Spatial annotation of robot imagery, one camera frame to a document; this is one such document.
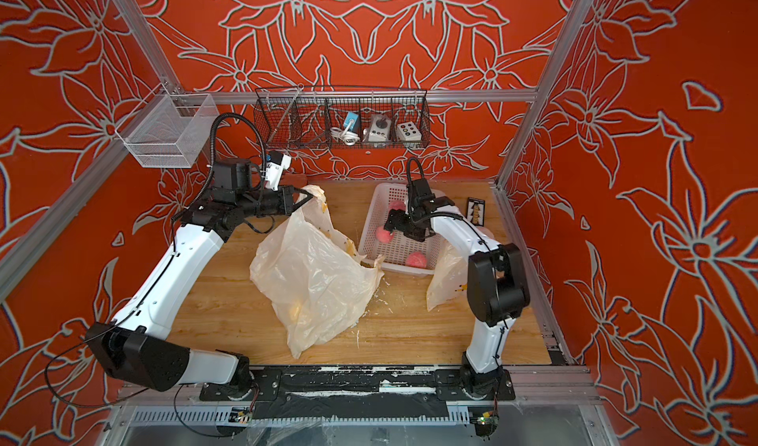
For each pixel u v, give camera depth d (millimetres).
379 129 904
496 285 498
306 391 729
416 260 896
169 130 907
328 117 1005
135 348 381
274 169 646
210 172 551
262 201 600
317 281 741
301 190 696
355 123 856
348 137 857
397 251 978
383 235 966
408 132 946
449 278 792
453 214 603
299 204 692
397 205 1058
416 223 679
